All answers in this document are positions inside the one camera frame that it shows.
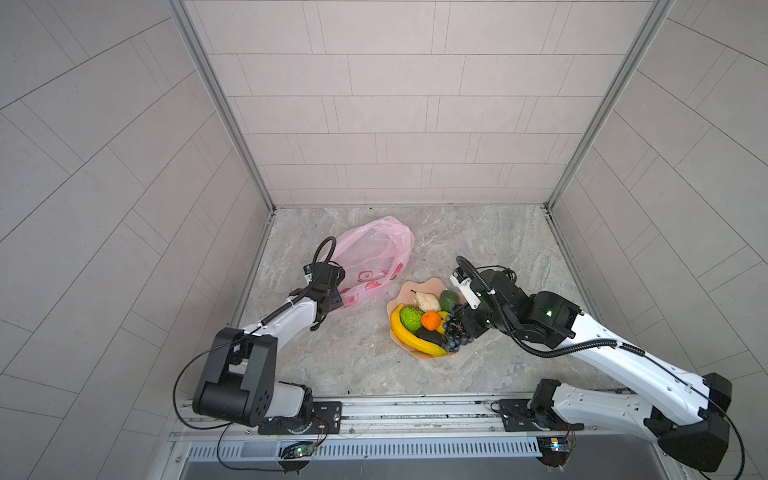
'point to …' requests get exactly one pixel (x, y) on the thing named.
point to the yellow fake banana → (411, 340)
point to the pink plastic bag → (371, 254)
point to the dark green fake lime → (447, 299)
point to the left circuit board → (294, 450)
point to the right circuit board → (555, 450)
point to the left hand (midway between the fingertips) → (336, 293)
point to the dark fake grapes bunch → (455, 336)
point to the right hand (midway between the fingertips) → (456, 316)
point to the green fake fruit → (411, 317)
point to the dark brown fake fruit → (433, 336)
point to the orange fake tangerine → (431, 320)
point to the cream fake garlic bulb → (427, 302)
